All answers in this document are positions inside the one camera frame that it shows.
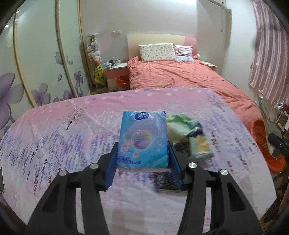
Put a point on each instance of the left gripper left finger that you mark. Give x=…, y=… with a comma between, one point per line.
x=55, y=212

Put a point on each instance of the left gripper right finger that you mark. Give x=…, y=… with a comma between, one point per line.
x=231, y=211

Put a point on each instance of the foil snack wrapper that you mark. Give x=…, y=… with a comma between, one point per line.
x=199, y=145

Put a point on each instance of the black floral scrunchie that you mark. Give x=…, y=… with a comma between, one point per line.
x=175, y=178

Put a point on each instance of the blue tissue pack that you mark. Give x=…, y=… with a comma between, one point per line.
x=143, y=142

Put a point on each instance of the light green cloth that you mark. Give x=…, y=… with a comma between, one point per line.
x=179, y=127

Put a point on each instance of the orange plastic laundry basket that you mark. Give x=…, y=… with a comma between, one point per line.
x=258, y=131

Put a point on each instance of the pink striped curtain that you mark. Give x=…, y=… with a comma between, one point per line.
x=269, y=68

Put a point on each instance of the far bedside table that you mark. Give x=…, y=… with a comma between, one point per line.
x=210, y=65

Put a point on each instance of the pink striped pillow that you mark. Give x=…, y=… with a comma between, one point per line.
x=183, y=53

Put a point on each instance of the salmon pink duvet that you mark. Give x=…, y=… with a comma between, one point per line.
x=171, y=74

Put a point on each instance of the small orange bin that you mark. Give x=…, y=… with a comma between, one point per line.
x=123, y=83

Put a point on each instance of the pink bedside table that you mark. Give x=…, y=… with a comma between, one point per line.
x=113, y=73

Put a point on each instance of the white floral pillow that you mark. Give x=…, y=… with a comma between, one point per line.
x=157, y=52

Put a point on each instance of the glass sliding wardrobe door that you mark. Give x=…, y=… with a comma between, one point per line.
x=42, y=58

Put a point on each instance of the hanging plush toys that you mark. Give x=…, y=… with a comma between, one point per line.
x=94, y=56

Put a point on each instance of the beige pink headboard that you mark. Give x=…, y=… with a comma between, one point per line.
x=134, y=40

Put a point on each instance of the white wire rack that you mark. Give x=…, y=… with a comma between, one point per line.
x=276, y=111

